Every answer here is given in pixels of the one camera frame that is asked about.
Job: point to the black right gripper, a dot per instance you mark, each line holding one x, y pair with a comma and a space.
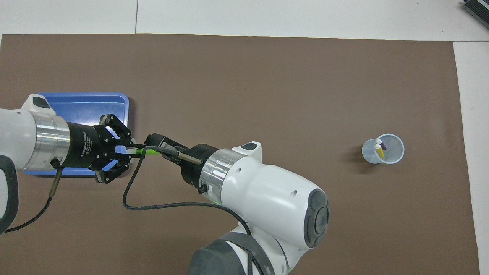
193, 164

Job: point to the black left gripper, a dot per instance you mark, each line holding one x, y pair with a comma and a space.
88, 147

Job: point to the green highlighter pen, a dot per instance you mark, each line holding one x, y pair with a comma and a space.
151, 152

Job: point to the yellow highlighter pen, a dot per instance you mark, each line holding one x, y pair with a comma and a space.
380, 152

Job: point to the purple highlighter pen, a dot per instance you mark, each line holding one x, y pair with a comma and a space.
382, 146

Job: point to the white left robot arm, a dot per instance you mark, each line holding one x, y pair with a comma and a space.
19, 141

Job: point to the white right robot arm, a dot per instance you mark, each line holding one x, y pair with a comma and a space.
267, 198

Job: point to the blue plastic tray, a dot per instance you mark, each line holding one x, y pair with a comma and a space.
88, 105

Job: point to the brown table mat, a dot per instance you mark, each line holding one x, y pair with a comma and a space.
305, 95

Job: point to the light blue mesh cup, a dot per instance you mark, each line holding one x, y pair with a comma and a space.
395, 154

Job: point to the dark ribbed device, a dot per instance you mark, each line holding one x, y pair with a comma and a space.
477, 11

